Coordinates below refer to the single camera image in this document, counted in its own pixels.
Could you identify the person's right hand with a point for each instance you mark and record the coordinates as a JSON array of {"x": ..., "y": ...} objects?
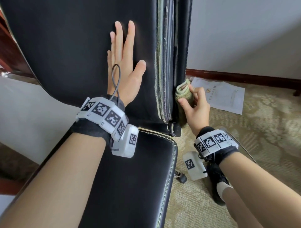
[{"x": 200, "y": 115}]

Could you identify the person's left hand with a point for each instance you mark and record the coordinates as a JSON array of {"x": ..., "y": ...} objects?
[{"x": 123, "y": 70}]

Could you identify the green cleaning cloth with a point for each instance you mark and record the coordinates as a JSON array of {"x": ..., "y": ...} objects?
[{"x": 183, "y": 91}]

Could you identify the black leather chair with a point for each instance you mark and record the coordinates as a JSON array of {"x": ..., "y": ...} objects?
[{"x": 70, "y": 47}]

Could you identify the person's right forearm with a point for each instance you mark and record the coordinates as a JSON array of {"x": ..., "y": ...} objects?
[{"x": 268, "y": 192}]

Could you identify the person's left forearm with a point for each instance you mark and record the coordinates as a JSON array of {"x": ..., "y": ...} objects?
[{"x": 51, "y": 188}]

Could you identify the person's right leg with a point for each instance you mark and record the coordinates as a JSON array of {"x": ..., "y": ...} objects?
[{"x": 240, "y": 211}]

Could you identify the white marker right wristband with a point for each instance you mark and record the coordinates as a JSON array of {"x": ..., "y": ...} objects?
[{"x": 214, "y": 141}]

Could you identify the white marker wristband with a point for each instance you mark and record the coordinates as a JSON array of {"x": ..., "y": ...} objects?
[
  {"x": 101, "y": 110},
  {"x": 214, "y": 141}
]

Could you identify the white paper sheet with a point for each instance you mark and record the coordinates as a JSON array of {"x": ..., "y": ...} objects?
[{"x": 221, "y": 94}]

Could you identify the white marker left wristband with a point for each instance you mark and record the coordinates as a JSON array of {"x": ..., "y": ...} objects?
[{"x": 101, "y": 110}]

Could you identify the black shoe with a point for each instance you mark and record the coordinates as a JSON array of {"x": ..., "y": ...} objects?
[{"x": 216, "y": 176}]

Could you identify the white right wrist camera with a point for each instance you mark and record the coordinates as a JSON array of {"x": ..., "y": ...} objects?
[{"x": 193, "y": 165}]

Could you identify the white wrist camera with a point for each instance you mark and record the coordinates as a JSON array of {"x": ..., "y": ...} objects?
[
  {"x": 127, "y": 141},
  {"x": 193, "y": 165}
]

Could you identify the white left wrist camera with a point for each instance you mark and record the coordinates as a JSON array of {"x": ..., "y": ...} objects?
[{"x": 127, "y": 141}]

